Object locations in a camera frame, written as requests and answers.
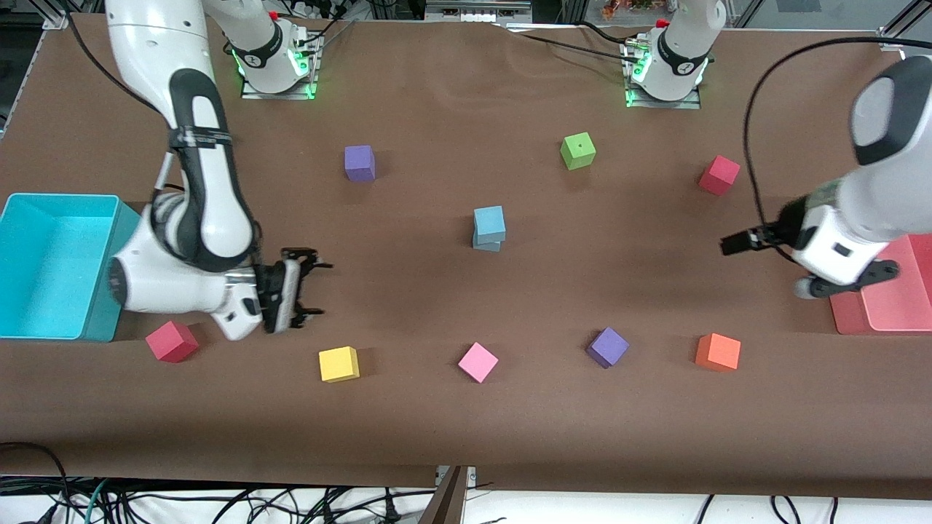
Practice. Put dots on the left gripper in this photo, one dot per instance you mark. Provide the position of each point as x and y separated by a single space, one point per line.
783 220

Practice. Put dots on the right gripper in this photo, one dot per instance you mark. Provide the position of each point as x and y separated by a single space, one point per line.
275 292

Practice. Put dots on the light blue foam cube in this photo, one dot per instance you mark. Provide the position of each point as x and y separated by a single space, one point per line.
486 246
489 223

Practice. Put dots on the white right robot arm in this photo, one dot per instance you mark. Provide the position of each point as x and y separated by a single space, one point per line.
153 44

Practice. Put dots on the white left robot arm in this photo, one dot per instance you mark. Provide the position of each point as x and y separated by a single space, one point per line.
881 189

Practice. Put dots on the red foam cube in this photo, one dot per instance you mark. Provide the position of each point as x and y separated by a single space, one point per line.
719 175
172 342

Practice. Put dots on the yellow foam cube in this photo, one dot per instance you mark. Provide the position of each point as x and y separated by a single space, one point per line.
338 364

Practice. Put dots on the purple foam cube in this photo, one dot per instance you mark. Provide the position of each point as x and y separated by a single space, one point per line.
360 164
607 347

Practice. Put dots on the brown table cloth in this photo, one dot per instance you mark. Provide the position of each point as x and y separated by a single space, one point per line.
466 306

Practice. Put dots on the pink plastic bin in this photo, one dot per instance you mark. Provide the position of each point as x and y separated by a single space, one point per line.
888 313

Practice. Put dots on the pink foam cube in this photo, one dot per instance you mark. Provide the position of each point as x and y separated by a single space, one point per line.
478 362

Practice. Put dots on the green foam cube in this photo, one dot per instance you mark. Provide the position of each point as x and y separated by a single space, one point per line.
578 151

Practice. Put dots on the dark metal bar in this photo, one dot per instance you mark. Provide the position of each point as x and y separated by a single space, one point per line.
445 502

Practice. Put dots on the cyan plastic bin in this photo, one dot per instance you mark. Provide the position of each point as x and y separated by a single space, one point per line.
51 276

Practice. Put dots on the grey equipment box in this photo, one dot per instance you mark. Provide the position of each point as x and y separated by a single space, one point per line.
477 9

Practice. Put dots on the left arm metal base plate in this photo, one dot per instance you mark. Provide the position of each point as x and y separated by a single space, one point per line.
692 104

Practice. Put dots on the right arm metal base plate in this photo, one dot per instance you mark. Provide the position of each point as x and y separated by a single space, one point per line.
251 92

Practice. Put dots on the silver metal bracket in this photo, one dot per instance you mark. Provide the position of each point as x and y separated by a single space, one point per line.
472 474

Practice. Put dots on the aluminium frame profile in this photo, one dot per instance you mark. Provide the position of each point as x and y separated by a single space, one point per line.
899 29

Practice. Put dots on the aluminium corner bracket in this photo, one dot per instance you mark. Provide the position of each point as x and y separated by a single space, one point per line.
58 20

